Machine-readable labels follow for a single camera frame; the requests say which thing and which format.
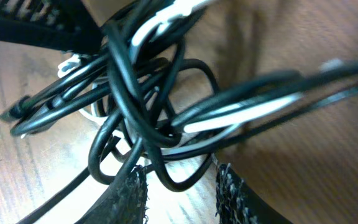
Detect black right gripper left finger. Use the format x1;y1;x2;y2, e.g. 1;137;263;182
77;166;148;224

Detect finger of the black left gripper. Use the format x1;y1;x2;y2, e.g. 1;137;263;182
0;0;103;53

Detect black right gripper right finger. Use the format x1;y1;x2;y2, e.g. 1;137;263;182
216;164;291;224

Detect white USB cable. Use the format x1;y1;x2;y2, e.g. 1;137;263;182
57;0;304;156

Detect black USB cable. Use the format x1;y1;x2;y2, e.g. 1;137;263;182
0;0;358;224

